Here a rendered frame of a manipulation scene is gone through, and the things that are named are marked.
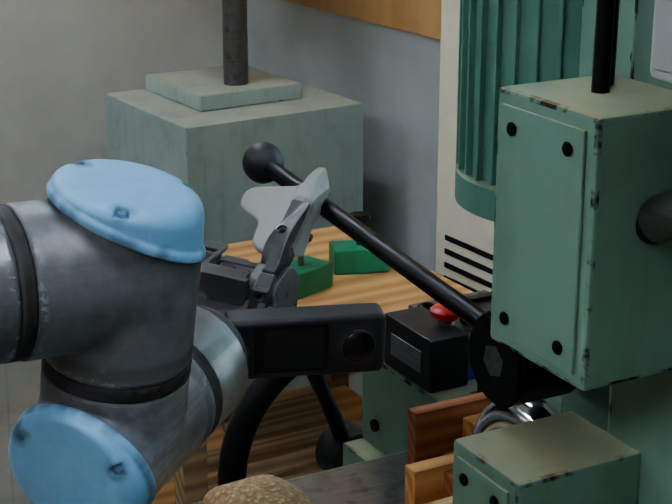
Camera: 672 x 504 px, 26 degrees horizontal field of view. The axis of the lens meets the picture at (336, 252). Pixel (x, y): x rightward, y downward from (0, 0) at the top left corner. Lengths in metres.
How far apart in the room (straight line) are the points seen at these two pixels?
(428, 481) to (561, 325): 0.37
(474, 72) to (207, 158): 2.33
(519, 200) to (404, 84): 2.84
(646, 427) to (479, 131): 0.26
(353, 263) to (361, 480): 1.63
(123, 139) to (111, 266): 2.80
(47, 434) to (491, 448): 0.26
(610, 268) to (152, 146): 2.74
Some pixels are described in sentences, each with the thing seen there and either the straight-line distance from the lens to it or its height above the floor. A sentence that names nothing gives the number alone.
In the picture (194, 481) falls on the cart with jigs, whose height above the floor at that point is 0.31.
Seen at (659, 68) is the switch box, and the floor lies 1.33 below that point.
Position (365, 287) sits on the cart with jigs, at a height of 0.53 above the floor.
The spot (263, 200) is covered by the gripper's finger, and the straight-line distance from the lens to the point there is 1.11.
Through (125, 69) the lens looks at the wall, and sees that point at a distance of 4.24.
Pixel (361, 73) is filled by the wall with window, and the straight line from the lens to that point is 3.80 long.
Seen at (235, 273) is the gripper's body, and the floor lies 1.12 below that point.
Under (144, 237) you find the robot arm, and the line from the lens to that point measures 0.81.
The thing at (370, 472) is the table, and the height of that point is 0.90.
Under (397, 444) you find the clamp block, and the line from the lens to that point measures 1.32.
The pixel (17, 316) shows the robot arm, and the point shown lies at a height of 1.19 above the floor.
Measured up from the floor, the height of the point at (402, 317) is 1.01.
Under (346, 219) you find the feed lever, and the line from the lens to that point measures 1.09.
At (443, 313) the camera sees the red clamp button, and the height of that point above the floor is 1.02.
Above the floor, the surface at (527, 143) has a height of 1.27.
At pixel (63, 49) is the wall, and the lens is 4.16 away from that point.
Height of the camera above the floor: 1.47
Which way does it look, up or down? 18 degrees down
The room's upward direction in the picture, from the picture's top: straight up
